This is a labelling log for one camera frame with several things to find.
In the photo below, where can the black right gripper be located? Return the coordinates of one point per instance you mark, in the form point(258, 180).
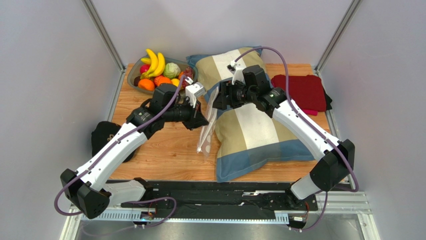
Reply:
point(225, 95)

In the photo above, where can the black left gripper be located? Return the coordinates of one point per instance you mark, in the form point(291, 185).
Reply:
point(196, 118)

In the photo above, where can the clear polka-dot zip bag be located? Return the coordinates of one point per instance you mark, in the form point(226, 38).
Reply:
point(205, 138)

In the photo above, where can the small orange pumpkin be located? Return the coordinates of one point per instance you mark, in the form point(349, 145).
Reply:
point(180, 75)

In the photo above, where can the green cabbage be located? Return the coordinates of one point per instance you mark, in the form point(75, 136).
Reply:
point(171, 70)

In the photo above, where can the orange fruit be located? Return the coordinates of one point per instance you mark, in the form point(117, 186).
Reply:
point(146, 84)

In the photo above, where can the yellow banana bunch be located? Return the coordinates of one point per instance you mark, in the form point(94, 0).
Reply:
point(157, 65)

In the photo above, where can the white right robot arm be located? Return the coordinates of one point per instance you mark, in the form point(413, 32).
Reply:
point(335, 158)

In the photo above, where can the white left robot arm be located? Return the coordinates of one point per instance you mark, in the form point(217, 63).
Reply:
point(87, 187)

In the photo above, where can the red grape bunch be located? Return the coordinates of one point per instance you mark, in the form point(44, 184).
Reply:
point(188, 79)

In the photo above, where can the yellow lemon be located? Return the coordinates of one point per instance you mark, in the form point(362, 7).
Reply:
point(175, 82)

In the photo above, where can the blue beige white pillow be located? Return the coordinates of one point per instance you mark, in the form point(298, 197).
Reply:
point(249, 138)

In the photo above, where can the red peach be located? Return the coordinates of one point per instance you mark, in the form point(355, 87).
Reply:
point(161, 80)

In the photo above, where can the dark purple fruit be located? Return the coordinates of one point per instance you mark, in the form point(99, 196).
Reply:
point(136, 81)

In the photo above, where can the red apple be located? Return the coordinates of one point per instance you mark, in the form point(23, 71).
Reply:
point(144, 68)

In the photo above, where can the grey plastic fruit basin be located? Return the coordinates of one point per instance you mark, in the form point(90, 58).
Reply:
point(134, 71)

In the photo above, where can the red folded cloth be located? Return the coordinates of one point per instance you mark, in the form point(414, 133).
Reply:
point(308, 93)

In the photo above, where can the pink cloth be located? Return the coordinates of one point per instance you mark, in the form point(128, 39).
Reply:
point(310, 112)

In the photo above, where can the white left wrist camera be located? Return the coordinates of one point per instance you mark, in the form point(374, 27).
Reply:
point(193, 90)

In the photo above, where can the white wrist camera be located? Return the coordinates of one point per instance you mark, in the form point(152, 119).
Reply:
point(237, 72)
point(193, 90)

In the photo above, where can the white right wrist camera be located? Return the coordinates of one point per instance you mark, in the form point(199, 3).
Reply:
point(237, 72)

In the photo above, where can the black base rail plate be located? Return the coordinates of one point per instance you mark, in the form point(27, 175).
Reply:
point(228, 200)

